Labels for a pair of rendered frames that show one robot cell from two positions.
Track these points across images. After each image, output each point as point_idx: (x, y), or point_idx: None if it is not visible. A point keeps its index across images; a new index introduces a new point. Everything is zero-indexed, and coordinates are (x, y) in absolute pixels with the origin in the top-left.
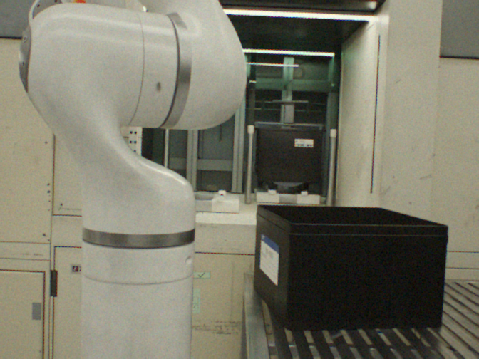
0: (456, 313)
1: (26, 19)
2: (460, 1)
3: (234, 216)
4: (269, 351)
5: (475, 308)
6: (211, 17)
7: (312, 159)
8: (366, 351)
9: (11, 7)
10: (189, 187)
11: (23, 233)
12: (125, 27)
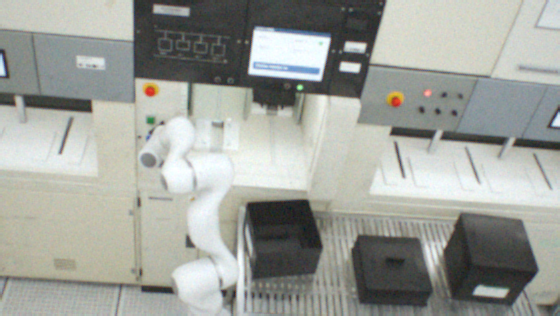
0: (327, 259)
1: (116, 94)
2: (374, 99)
3: (235, 165)
4: (244, 296)
5: (338, 252)
6: (229, 268)
7: (290, 92)
8: (279, 296)
9: (107, 87)
10: (220, 299)
11: (122, 183)
12: (204, 284)
